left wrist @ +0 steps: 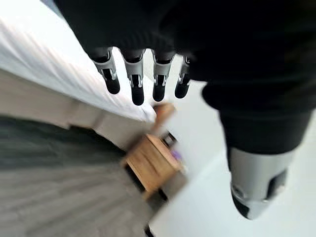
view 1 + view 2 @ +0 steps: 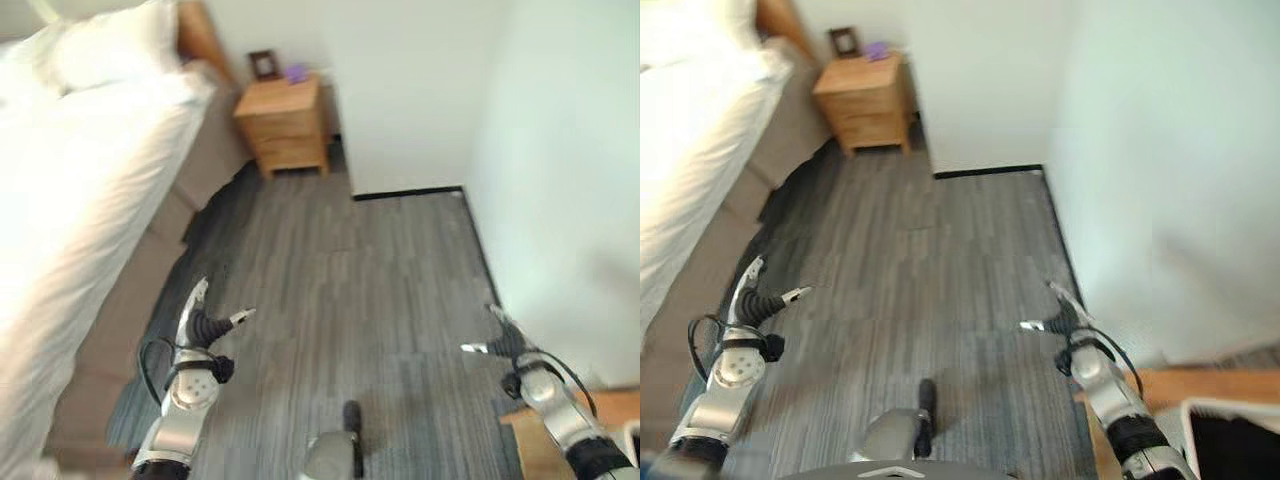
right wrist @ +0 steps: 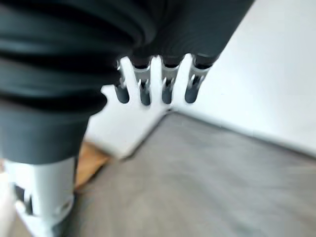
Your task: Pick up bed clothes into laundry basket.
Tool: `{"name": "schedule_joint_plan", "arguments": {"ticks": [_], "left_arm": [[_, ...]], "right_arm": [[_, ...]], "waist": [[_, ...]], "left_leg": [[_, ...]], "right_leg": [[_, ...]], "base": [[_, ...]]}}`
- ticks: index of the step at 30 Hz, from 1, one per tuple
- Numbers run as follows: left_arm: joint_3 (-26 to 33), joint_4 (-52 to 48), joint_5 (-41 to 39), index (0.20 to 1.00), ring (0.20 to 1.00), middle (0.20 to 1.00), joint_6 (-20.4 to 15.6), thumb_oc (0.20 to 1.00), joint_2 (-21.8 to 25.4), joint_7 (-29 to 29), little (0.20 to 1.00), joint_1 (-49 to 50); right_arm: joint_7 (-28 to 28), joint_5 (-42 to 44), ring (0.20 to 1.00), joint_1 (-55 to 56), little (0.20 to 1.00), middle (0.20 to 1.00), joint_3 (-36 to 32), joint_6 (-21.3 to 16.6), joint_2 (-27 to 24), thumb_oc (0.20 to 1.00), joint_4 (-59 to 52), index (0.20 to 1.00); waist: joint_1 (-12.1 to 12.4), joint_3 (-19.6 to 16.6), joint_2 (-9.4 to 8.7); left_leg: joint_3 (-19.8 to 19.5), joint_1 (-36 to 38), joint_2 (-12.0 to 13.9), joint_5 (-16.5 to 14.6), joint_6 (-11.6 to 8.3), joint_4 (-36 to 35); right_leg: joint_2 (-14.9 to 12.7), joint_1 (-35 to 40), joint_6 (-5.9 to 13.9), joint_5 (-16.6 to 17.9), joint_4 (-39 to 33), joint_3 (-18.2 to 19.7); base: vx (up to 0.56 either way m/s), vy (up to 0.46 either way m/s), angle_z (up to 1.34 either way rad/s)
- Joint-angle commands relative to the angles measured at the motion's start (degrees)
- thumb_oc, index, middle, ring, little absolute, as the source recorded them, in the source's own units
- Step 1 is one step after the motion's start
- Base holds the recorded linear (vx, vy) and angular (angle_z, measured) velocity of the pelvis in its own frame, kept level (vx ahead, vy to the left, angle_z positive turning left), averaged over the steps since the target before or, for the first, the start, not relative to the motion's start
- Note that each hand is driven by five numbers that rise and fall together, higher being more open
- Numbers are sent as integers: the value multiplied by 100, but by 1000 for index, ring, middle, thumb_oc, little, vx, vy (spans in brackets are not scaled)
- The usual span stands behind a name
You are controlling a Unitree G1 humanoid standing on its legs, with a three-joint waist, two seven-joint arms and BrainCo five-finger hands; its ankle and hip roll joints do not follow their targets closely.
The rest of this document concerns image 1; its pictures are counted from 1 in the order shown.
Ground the beige bed base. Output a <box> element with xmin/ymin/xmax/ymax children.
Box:
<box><xmin>0</xmin><ymin>69</ymin><xmax>158</xmax><ymax>151</ymax></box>

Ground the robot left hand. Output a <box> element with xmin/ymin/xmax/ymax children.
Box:
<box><xmin>54</xmin><ymin>0</ymin><xmax>316</xmax><ymax>221</ymax></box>

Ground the black device on nightstand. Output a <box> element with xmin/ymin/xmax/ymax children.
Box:
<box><xmin>160</xmin><ymin>130</ymin><xmax>178</xmax><ymax>147</ymax></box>

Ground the wooden headboard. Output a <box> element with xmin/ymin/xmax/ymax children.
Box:
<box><xmin>151</xmin><ymin>103</ymin><xmax>175</xmax><ymax>133</ymax></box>

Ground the white striped bed sheet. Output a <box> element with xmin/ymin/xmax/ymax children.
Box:
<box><xmin>0</xmin><ymin>0</ymin><xmax>158</xmax><ymax>122</ymax></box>

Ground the wooden nightstand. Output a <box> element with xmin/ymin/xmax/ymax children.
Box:
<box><xmin>120</xmin><ymin>134</ymin><xmax>187</xmax><ymax>201</ymax></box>

